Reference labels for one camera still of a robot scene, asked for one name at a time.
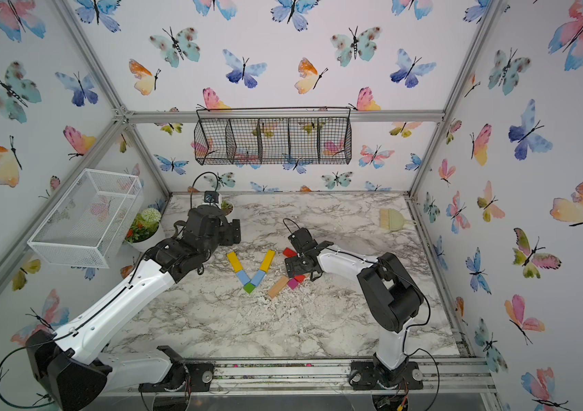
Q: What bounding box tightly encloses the yellow block long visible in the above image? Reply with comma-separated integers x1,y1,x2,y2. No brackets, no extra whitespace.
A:
259,250,275,272
226,252,244,273

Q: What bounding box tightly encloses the blue block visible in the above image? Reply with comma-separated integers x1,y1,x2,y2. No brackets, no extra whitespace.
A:
250,269,267,287
236,270,251,287

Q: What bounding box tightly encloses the green small block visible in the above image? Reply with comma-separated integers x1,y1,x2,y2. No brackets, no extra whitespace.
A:
244,283,256,294

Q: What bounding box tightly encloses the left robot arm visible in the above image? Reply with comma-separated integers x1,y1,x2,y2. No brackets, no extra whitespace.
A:
25,205,241,410

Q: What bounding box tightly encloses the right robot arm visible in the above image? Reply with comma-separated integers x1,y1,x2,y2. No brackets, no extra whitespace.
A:
285,228,426,372

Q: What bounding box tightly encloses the magenta small block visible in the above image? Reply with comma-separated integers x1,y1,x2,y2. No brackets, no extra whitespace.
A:
287,278,298,289

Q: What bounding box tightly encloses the small potted succulent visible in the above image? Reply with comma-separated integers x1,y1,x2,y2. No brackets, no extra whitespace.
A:
221,200,234,216

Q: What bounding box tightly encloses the natural wood block lower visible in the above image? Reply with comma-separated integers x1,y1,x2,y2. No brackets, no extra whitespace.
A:
268,277,289,300

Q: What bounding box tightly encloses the white pot flowering plant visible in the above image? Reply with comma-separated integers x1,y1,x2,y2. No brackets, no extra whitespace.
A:
125,207,166,253

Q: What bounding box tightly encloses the green hand brush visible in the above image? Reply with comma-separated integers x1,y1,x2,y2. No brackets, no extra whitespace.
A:
379,208,417,232

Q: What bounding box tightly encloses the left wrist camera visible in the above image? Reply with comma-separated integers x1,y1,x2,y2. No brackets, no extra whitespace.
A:
202,191,221,207

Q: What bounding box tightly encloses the black wire wall basket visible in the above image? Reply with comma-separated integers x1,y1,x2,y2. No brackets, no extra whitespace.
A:
192,106,352,166

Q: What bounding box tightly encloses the white mesh wall basket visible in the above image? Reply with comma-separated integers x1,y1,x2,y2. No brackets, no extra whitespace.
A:
27,169,144,269

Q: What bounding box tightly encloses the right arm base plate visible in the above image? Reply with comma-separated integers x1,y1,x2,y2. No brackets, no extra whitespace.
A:
347,358,423,392

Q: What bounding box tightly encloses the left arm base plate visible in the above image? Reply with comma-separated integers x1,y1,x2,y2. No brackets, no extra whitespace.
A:
158,362,215,394

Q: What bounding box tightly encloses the aluminium front rail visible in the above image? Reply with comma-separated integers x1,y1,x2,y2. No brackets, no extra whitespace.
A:
59,356,498,397

